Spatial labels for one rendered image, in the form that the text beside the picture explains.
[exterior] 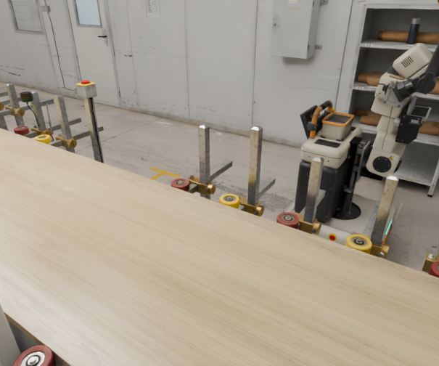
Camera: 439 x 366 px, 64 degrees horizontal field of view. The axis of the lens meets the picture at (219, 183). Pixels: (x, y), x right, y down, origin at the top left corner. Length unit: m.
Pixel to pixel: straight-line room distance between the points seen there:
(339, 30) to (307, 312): 3.28
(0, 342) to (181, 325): 0.42
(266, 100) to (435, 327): 3.58
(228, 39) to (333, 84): 1.35
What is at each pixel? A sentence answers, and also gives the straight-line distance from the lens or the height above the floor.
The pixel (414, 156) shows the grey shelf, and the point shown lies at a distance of 4.03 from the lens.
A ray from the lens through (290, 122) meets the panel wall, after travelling 4.26.
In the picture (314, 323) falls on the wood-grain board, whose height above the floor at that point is 0.90.
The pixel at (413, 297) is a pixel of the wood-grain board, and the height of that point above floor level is 0.90.
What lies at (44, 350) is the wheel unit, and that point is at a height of 0.91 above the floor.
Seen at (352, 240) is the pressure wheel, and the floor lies 0.91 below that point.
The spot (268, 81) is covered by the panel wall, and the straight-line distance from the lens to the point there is 4.27.
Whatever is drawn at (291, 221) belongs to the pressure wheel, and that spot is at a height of 0.91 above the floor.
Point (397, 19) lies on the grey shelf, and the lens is 3.81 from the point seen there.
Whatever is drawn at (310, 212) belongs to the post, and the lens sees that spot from 1.39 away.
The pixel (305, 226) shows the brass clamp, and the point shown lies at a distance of 1.42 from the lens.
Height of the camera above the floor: 1.62
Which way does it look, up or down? 28 degrees down
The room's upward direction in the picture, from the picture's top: straight up
